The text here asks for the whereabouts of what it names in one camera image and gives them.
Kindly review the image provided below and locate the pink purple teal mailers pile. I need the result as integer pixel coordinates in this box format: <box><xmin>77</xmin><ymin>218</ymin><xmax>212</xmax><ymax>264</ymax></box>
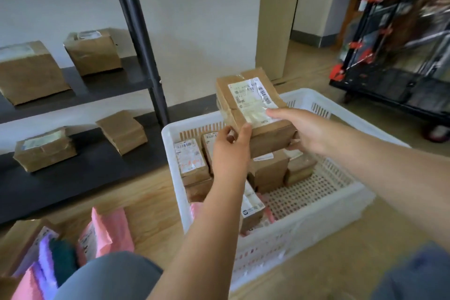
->
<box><xmin>10</xmin><ymin>206</ymin><xmax>135</xmax><ymax>300</ymax></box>

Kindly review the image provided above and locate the red and black object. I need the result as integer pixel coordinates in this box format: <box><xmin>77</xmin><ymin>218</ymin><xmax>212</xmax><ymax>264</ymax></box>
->
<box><xmin>329</xmin><ymin>0</ymin><xmax>450</xmax><ymax>142</ymax></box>

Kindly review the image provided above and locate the person's right hand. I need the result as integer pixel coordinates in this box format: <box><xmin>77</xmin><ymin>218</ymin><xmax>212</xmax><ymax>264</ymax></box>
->
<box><xmin>265</xmin><ymin>108</ymin><xmax>338</xmax><ymax>156</ymax></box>

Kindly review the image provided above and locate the glossy tape-covered cardboard box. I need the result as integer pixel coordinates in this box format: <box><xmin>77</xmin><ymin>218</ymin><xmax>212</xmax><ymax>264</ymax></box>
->
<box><xmin>215</xmin><ymin>67</ymin><xmax>298</xmax><ymax>159</ymax></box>

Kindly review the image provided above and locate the plain brown box shelf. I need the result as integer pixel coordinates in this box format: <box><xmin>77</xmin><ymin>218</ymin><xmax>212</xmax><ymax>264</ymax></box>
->
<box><xmin>95</xmin><ymin>110</ymin><xmax>148</xmax><ymax>156</ymax></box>

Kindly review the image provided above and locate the black metal shelf rack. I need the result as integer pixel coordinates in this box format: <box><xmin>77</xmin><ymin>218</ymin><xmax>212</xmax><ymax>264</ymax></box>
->
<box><xmin>0</xmin><ymin>0</ymin><xmax>171</xmax><ymax>225</ymax></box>

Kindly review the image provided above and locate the person's left forearm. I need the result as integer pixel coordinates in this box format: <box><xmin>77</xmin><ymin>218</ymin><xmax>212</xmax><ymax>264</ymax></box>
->
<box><xmin>147</xmin><ymin>176</ymin><xmax>247</xmax><ymax>300</ymax></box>

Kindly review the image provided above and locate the taped box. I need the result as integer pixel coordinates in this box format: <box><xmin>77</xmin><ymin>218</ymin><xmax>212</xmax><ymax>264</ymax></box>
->
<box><xmin>13</xmin><ymin>127</ymin><xmax>77</xmax><ymax>173</ymax></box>

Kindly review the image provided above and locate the beige door frame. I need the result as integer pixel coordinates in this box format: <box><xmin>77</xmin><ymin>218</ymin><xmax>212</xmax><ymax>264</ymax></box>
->
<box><xmin>255</xmin><ymin>0</ymin><xmax>306</xmax><ymax>81</ymax></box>

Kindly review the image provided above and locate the tall brown cardboard box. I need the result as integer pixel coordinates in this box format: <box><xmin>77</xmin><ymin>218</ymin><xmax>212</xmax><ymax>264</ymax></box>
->
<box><xmin>0</xmin><ymin>40</ymin><xmax>72</xmax><ymax>106</ymax></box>

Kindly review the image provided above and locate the small handwritten cardboard box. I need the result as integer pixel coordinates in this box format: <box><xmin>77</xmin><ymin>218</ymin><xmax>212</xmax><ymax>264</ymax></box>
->
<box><xmin>240</xmin><ymin>180</ymin><xmax>266</xmax><ymax>234</ymax></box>

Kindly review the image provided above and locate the long seam-taped cardboard box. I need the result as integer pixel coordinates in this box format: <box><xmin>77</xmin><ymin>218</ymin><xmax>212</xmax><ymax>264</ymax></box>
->
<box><xmin>284</xmin><ymin>168</ymin><xmax>315</xmax><ymax>186</ymax></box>

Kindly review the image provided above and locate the white plastic crate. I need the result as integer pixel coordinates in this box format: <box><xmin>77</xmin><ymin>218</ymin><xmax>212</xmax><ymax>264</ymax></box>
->
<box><xmin>161</xmin><ymin>88</ymin><xmax>412</xmax><ymax>293</ymax></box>

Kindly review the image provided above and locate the thin plain cardboard box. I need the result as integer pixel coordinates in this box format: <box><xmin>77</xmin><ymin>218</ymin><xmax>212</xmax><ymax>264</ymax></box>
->
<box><xmin>184</xmin><ymin>176</ymin><xmax>213</xmax><ymax>204</ymax></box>

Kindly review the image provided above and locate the small cardboard parcel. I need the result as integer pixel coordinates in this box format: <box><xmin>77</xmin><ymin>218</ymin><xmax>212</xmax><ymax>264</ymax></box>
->
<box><xmin>174</xmin><ymin>138</ymin><xmax>211</xmax><ymax>186</ymax></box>

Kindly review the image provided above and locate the person's right forearm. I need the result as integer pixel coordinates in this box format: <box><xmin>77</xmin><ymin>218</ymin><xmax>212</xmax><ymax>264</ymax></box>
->
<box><xmin>327</xmin><ymin>127</ymin><xmax>450</xmax><ymax>251</ymax></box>

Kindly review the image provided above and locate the long white label cardboard box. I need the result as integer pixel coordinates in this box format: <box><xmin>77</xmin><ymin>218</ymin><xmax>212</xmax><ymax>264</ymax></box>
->
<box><xmin>201</xmin><ymin>131</ymin><xmax>220</xmax><ymax>174</ymax></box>

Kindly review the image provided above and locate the wide plain cardboard box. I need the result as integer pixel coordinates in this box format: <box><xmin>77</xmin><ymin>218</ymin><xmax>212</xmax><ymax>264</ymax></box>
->
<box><xmin>286</xmin><ymin>151</ymin><xmax>317</xmax><ymax>174</ymax></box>

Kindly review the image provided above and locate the small square cardboard box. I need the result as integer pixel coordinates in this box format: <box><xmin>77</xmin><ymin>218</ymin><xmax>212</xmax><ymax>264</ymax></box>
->
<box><xmin>63</xmin><ymin>28</ymin><xmax>123</xmax><ymax>76</ymax></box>

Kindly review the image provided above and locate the person's left hand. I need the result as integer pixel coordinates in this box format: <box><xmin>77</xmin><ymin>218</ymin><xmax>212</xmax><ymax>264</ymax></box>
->
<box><xmin>212</xmin><ymin>123</ymin><xmax>253</xmax><ymax>184</ymax></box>

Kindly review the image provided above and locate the person's leg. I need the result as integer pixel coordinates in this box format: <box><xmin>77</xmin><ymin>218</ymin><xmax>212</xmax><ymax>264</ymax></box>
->
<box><xmin>371</xmin><ymin>241</ymin><xmax>450</xmax><ymax>300</ymax></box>
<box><xmin>54</xmin><ymin>251</ymin><xmax>163</xmax><ymax>300</ymax></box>

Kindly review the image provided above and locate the person's left leg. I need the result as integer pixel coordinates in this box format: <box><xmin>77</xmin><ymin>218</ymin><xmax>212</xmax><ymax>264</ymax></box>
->
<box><xmin>54</xmin><ymin>251</ymin><xmax>163</xmax><ymax>300</ymax></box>

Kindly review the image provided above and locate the person's right leg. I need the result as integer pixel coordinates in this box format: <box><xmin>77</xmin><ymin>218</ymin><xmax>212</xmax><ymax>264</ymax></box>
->
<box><xmin>371</xmin><ymin>241</ymin><xmax>450</xmax><ymax>300</ymax></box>

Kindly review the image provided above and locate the teal mailer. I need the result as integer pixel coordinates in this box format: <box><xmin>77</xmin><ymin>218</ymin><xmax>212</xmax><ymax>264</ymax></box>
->
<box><xmin>49</xmin><ymin>238</ymin><xmax>79</xmax><ymax>286</ymax></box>

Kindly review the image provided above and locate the barcode label cardboard box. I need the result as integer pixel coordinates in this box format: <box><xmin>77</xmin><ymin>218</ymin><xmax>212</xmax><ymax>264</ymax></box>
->
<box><xmin>0</xmin><ymin>218</ymin><xmax>60</xmax><ymax>278</ymax></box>

